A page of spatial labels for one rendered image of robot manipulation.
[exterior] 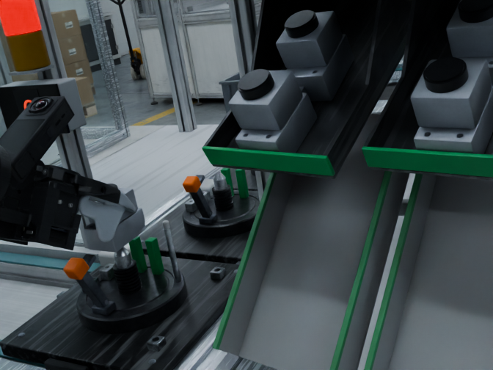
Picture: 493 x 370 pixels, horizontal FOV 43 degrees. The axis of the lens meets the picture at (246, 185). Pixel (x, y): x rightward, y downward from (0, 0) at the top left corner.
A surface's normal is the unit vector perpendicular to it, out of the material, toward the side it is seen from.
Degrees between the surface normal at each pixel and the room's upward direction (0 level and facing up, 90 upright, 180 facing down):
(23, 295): 0
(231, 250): 0
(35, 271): 90
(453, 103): 115
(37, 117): 23
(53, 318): 0
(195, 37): 90
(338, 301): 45
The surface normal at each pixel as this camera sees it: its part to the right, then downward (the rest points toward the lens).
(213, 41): -0.58, 0.36
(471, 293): -0.53, -0.40
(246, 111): -0.47, 0.72
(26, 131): -0.27, -0.71
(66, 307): -0.15, -0.92
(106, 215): 0.81, 0.00
